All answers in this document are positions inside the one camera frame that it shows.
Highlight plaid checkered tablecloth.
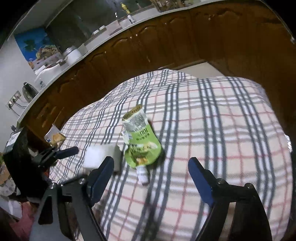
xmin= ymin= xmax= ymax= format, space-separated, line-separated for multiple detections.
xmin=50 ymin=69 xmax=292 ymax=240

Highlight white lidded canister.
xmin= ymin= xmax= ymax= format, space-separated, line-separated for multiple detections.
xmin=63 ymin=46 xmax=82 ymax=65

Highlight white rice cooker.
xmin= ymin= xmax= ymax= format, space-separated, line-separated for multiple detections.
xmin=34 ymin=63 xmax=62 ymax=88

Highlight white kitchen countertop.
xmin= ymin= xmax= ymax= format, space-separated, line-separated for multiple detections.
xmin=16 ymin=0 xmax=223 ymax=126

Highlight steel electric kettle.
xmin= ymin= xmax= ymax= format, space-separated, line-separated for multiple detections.
xmin=22 ymin=82 xmax=38 ymax=103

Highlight wall power socket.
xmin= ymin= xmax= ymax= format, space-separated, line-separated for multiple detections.
xmin=6 ymin=91 xmax=21 ymax=109

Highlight yellow dish soap bottle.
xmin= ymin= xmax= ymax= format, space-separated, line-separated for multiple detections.
xmin=120 ymin=3 xmax=130 ymax=15

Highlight green drink pouch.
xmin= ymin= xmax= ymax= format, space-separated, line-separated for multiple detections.
xmin=121 ymin=104 xmax=162 ymax=185

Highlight blue food poster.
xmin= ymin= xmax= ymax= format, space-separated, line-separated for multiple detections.
xmin=14 ymin=28 xmax=63 ymax=71

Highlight brown wooden base cabinets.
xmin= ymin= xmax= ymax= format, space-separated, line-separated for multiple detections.
xmin=18 ymin=1 xmax=295 ymax=138

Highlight white foam block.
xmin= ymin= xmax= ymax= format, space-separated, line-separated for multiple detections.
xmin=83 ymin=144 xmax=122 ymax=172

